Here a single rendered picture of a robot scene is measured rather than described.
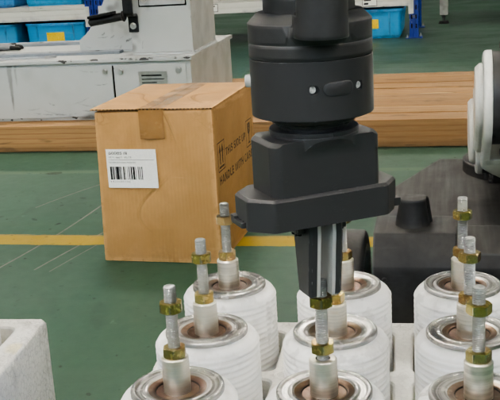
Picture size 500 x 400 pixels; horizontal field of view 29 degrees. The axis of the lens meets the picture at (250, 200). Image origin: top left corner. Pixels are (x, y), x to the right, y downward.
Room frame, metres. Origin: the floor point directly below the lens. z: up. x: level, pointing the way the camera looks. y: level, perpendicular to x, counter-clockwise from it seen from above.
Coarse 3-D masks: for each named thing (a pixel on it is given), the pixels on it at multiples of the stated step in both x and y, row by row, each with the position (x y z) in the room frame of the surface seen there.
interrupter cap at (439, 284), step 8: (440, 272) 0.94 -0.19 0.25; (448, 272) 0.94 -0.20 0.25; (480, 272) 0.93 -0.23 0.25; (432, 280) 0.92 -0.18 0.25; (440, 280) 0.92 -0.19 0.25; (448, 280) 0.92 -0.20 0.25; (480, 280) 0.92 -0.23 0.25; (488, 280) 0.91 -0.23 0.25; (496, 280) 0.91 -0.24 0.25; (432, 288) 0.90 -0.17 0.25; (440, 288) 0.90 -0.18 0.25; (448, 288) 0.91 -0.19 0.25; (488, 288) 0.89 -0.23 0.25; (496, 288) 0.89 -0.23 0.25; (440, 296) 0.88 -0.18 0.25; (448, 296) 0.88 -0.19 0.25; (456, 296) 0.87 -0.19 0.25; (488, 296) 0.87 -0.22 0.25
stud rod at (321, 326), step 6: (324, 282) 0.69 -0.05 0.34; (324, 288) 0.69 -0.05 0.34; (324, 294) 0.69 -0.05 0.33; (318, 312) 0.69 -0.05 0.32; (324, 312) 0.69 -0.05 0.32; (318, 318) 0.69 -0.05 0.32; (324, 318) 0.69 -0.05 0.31; (318, 324) 0.69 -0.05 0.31; (324, 324) 0.69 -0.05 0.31; (318, 330) 0.69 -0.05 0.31; (324, 330) 0.69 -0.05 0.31; (318, 336) 0.69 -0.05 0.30; (324, 336) 0.69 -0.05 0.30; (318, 342) 0.69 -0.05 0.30; (324, 342) 0.69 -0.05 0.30; (324, 360) 0.69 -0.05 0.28
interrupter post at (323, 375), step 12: (312, 360) 0.69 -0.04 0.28; (336, 360) 0.69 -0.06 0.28; (312, 372) 0.69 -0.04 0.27; (324, 372) 0.68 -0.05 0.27; (336, 372) 0.69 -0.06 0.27; (312, 384) 0.69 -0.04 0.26; (324, 384) 0.69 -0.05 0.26; (336, 384) 0.69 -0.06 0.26; (312, 396) 0.69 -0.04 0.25; (324, 396) 0.69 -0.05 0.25; (336, 396) 0.69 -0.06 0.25
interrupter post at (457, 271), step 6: (456, 258) 0.91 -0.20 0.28; (456, 264) 0.90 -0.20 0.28; (462, 264) 0.90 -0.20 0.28; (456, 270) 0.90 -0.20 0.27; (462, 270) 0.90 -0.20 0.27; (456, 276) 0.90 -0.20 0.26; (462, 276) 0.90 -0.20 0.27; (456, 282) 0.90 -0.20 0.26; (462, 282) 0.90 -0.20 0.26; (456, 288) 0.90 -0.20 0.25; (462, 288) 0.90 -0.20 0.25
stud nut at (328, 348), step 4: (312, 340) 0.70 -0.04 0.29; (332, 340) 0.70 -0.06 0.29; (312, 344) 0.69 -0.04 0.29; (316, 344) 0.69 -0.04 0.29; (320, 344) 0.69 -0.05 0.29; (324, 344) 0.69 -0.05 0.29; (328, 344) 0.69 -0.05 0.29; (332, 344) 0.69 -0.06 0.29; (312, 348) 0.69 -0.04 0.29; (316, 348) 0.69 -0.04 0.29; (320, 348) 0.69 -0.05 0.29; (324, 348) 0.69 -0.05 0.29; (328, 348) 0.69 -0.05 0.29; (332, 348) 0.69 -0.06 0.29; (312, 352) 0.69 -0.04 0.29; (316, 352) 0.69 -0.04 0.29; (320, 352) 0.69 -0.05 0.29; (324, 352) 0.69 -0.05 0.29; (328, 352) 0.69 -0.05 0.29; (332, 352) 0.69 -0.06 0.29
